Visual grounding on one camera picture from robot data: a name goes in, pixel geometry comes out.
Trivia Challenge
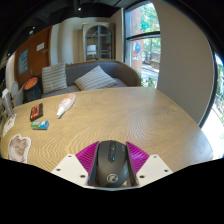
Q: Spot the large dark-framed window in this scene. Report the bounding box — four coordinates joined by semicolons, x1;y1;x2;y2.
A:
123;1;162;89

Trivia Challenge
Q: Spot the large striped square cushion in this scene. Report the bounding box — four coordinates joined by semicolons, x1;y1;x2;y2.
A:
41;61;68;95

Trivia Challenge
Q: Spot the black and red box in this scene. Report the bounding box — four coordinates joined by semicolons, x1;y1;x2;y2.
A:
29;102;44;122

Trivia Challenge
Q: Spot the black bag with orange top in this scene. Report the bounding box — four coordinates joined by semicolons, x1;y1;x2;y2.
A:
23;76;43;103

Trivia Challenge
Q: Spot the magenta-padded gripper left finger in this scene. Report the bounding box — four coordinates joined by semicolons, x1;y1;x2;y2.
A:
50;140;100;187

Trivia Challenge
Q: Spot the white printed sticker sheet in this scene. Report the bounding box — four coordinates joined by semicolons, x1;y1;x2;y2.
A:
2;113;17;138

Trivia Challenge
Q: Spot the blue wall poster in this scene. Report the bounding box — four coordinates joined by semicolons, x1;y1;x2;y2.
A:
17;48;29;76

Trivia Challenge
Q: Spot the flat striped cushion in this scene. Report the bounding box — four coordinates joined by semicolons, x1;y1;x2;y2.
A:
73;65;119;92

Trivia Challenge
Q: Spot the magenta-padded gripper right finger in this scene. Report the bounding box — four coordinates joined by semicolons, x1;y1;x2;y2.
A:
126;141;174;187

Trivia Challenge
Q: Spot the white and orange tube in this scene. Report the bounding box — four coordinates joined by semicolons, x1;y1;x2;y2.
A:
56;93;77;119

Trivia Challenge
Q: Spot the grey curved sofa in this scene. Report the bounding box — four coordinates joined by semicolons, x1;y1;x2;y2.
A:
13;59;142;102

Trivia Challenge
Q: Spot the green and white pack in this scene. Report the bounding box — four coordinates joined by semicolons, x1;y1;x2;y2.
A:
30;120;50;131

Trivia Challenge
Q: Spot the black computer mouse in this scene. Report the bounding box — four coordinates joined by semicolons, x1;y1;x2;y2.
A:
94;139;130;189

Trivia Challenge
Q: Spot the cat-shaped beige mouse pad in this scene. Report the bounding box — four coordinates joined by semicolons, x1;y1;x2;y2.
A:
7;133;32;164

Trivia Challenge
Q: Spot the arched glass-door cabinet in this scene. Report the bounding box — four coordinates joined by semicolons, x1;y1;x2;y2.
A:
81;21;116;63

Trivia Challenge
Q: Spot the small white wall sign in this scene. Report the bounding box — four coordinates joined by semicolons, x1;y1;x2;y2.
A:
35;42;46;52

